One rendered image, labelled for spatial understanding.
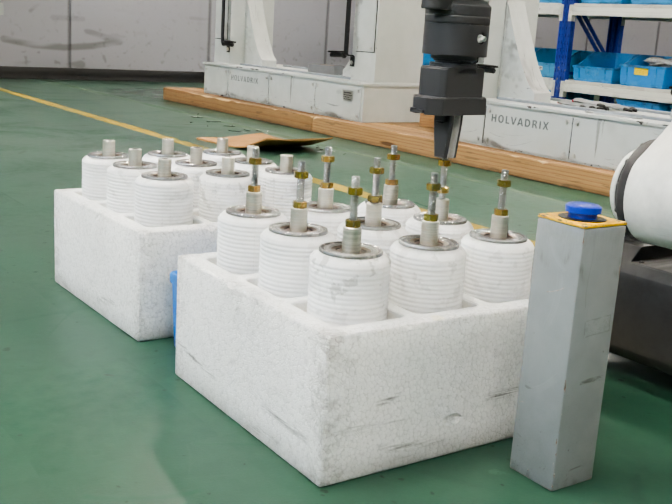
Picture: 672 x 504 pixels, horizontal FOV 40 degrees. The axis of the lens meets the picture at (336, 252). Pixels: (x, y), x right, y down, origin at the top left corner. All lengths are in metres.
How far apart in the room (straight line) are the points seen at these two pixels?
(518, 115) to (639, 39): 7.64
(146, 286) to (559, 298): 0.70
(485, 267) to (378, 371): 0.23
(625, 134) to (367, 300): 2.42
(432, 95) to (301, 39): 7.32
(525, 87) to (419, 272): 2.85
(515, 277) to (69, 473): 0.59
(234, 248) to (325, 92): 3.50
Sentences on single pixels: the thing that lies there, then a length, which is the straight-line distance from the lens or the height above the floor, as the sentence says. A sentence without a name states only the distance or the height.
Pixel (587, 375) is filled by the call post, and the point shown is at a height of 0.14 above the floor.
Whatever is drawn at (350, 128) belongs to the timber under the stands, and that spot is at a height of 0.06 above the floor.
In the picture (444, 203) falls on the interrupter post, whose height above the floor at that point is 0.28.
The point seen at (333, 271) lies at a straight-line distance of 1.06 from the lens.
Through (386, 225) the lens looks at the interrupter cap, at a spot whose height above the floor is 0.25.
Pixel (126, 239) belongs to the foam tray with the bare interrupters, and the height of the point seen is 0.16.
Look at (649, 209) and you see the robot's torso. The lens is 1.28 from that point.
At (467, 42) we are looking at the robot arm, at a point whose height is 0.50.
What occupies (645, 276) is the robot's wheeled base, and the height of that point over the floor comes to 0.18.
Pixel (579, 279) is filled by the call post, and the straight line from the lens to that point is 1.05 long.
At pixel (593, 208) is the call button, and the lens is 1.07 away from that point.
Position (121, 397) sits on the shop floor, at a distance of 1.31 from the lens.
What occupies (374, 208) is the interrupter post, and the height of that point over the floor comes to 0.28.
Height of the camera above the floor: 0.50
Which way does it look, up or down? 13 degrees down
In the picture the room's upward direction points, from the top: 4 degrees clockwise
